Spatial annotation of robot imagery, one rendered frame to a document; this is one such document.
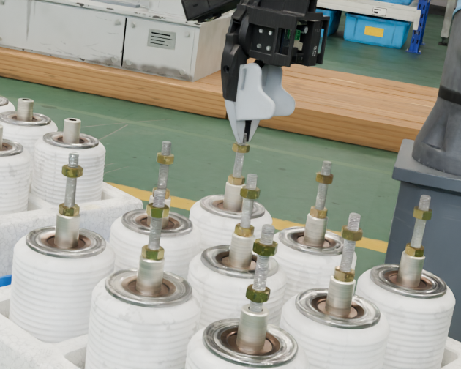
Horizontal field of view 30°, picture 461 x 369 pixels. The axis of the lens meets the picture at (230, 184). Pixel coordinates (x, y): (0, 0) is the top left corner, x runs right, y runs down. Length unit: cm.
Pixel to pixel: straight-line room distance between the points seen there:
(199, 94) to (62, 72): 45
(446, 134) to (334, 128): 144
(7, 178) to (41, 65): 172
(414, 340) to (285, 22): 34
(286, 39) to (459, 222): 36
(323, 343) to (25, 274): 28
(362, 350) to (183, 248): 23
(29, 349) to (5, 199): 35
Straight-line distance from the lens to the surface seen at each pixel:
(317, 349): 74
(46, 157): 117
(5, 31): 294
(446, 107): 114
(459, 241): 114
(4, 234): 109
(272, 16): 90
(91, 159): 117
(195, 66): 271
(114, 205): 118
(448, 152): 112
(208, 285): 81
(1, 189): 110
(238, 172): 98
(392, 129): 254
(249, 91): 93
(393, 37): 524
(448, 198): 112
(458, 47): 113
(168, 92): 266
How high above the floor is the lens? 56
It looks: 17 degrees down
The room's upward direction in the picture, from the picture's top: 8 degrees clockwise
